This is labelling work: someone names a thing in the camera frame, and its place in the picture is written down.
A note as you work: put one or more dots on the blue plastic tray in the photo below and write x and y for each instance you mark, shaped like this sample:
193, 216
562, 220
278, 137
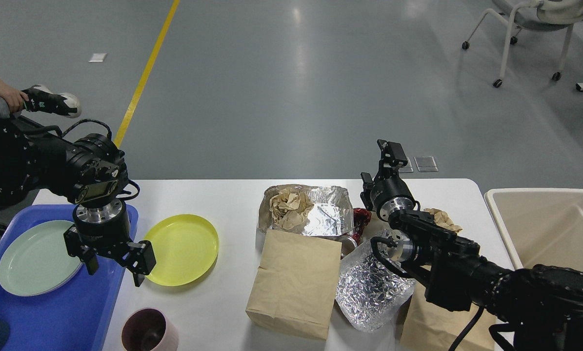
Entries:
73, 317

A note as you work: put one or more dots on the foil tray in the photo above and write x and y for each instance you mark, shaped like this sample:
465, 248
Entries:
331, 216

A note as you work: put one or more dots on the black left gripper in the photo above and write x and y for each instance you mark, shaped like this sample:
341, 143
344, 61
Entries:
105, 231

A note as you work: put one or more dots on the pink mug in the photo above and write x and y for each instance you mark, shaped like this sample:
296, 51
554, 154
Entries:
149, 329

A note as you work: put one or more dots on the brown paper bag left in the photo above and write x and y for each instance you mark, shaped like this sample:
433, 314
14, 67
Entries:
295, 285

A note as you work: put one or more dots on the pale green plate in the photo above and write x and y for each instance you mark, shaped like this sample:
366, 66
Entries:
37, 261

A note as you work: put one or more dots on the yellow plastic plate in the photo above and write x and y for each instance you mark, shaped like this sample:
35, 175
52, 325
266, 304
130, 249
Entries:
185, 246

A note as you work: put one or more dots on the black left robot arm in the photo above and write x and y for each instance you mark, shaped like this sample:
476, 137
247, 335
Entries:
90, 173

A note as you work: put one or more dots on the white office chair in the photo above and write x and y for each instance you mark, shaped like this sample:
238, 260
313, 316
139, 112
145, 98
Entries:
543, 16

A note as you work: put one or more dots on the crushed red can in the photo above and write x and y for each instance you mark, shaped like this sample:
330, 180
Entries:
350, 241

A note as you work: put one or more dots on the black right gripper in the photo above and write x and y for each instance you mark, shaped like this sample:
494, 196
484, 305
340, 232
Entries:
389, 195

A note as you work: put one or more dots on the brown paper bag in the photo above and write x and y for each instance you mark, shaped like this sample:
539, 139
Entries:
295, 285
428, 327

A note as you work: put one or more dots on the crumpled foil container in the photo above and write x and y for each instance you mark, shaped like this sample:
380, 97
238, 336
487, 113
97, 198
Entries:
368, 294

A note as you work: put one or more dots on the person's hand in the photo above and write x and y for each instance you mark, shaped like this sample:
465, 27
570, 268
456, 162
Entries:
14, 98

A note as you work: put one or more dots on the crumpled brown paper ball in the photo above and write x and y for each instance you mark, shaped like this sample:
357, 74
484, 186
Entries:
442, 219

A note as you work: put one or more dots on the beige waste bin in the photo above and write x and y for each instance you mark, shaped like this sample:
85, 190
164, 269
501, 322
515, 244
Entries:
539, 225

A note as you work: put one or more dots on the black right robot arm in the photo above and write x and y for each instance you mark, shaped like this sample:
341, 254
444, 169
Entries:
540, 309

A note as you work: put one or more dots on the crumpled brown paper in tray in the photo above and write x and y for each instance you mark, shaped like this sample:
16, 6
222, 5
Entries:
290, 207

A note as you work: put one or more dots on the brown paper bag right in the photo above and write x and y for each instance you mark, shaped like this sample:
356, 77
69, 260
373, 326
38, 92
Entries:
428, 327

